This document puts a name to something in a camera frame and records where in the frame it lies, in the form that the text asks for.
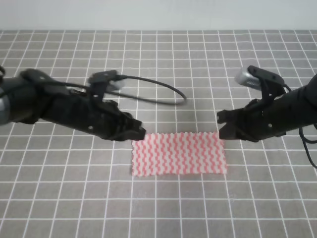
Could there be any black left camera cable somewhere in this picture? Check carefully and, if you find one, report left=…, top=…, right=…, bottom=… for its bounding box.
left=0, top=65, right=188, bottom=106

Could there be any grey checked tablecloth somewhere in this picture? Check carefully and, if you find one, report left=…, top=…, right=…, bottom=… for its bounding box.
left=0, top=30, right=317, bottom=238

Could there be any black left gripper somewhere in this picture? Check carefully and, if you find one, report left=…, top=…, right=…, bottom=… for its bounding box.
left=66, top=96, right=146, bottom=141

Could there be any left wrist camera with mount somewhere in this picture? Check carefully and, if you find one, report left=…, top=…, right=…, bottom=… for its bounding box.
left=88, top=70, right=125, bottom=102

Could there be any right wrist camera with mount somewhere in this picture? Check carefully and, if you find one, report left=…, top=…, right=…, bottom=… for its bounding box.
left=234, top=65, right=285, bottom=103

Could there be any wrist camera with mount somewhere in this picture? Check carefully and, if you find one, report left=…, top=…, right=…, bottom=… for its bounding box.
left=234, top=65, right=285, bottom=103
left=88, top=70, right=125, bottom=102

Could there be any pink white wavy striped towel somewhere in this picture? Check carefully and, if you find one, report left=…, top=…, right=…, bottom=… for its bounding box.
left=132, top=132, right=227, bottom=177

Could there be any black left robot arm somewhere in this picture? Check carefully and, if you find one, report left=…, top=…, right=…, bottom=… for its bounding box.
left=0, top=69, right=146, bottom=141

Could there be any black camera cable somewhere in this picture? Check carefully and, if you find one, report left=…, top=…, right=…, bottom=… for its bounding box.
left=0, top=65, right=188, bottom=106
left=282, top=84, right=317, bottom=170

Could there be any black right camera cable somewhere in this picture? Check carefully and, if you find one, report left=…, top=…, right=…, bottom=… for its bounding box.
left=282, top=84, right=317, bottom=170

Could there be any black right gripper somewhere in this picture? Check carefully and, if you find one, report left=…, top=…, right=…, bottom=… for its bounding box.
left=216, top=98, right=288, bottom=142

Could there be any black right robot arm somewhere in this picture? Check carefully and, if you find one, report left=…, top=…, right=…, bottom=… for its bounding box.
left=217, top=76, right=317, bottom=142

